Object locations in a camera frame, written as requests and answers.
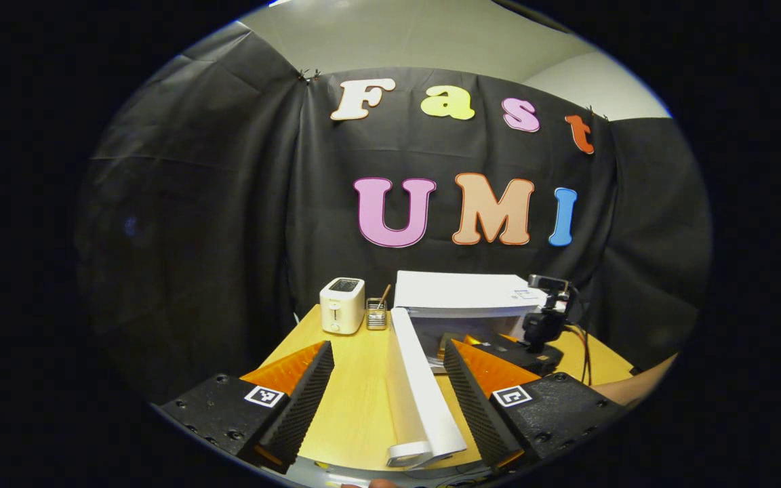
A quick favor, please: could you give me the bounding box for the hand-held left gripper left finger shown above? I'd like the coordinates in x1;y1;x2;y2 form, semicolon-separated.
159;340;336;475

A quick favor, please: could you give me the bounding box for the black cable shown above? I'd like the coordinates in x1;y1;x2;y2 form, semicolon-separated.
563;285;595;388

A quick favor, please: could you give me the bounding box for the white toaster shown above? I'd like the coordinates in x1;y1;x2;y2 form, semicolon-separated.
319;277;367;336

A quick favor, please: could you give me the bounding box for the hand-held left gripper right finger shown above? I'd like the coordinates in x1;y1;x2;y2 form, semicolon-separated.
443;338;626;474

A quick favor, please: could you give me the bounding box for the metal mesh utensil holder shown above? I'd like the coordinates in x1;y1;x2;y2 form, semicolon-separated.
365;298;389;331

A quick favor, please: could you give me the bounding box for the white microwave oven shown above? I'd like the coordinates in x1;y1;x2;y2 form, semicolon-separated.
385;270;549;470

